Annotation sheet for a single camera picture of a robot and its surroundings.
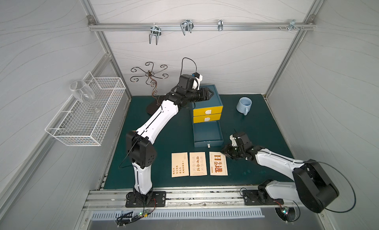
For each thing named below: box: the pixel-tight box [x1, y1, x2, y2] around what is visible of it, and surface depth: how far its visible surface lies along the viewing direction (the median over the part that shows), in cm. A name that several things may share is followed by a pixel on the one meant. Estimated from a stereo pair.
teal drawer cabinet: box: [192, 84, 224, 124], surface depth 90 cm
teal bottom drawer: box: [192, 120, 224, 149], surface depth 95 cm
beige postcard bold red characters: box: [209, 151, 229, 176], surface depth 87 cm
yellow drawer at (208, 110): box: [192, 105, 224, 117], surface depth 88 cm
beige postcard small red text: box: [171, 152, 190, 178], surface depth 86 cm
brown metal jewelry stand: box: [130, 61, 169, 115], surface depth 92 cm
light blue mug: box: [235, 96, 253, 116], surface depth 110 cm
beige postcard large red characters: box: [189, 151, 208, 177], surface depth 88 cm
